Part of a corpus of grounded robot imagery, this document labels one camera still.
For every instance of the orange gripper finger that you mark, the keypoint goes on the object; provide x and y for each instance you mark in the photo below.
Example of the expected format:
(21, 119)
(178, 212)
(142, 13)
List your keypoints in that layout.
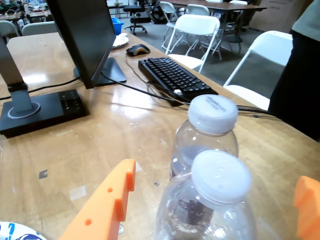
(310, 210)
(100, 215)

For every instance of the clear bottle blue white label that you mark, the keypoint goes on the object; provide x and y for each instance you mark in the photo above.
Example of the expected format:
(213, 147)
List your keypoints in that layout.
(220, 177)

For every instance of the clear bottle dark label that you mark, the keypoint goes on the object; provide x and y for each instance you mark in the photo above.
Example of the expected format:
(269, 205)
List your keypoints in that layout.
(212, 112)

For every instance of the white paper plate blue pattern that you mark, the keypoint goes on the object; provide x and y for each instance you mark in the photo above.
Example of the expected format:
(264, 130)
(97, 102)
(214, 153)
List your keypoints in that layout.
(15, 232)

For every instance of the grey stand with black base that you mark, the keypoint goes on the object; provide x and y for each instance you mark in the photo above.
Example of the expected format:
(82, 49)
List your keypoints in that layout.
(37, 112)

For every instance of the person in dark trousers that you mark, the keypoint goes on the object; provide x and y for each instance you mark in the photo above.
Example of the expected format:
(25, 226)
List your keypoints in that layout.
(300, 87)

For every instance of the black keyboard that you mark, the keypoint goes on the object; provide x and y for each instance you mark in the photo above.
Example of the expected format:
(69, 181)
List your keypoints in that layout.
(172, 75)

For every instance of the white folding chair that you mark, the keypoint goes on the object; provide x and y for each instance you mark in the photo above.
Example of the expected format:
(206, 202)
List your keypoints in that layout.
(37, 28)
(197, 23)
(7, 28)
(197, 10)
(272, 47)
(168, 8)

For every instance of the black computer mouse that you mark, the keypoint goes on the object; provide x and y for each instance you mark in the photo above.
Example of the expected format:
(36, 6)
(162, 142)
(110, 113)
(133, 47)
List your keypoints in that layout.
(137, 49)

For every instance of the black computer monitor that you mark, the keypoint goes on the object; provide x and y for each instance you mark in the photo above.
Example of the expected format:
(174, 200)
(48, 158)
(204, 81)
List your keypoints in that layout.
(82, 37)

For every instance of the blue plastic bin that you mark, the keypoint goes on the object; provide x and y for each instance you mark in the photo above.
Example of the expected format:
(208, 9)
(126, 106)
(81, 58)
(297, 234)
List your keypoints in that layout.
(117, 25)

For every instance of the large cardboard box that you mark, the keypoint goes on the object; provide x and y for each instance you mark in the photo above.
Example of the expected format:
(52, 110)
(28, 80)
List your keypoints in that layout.
(275, 12)

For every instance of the black office chair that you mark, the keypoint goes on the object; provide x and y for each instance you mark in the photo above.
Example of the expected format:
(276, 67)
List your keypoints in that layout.
(133, 9)

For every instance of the black floor fan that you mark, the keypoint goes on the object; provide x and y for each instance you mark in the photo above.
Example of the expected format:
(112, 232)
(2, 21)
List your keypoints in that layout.
(158, 13)

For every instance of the cluttered workbench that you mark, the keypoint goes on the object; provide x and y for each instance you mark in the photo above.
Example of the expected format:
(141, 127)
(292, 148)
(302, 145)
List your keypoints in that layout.
(25, 12)

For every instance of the brown folding table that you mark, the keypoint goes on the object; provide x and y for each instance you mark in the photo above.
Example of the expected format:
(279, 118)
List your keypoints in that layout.
(225, 6)

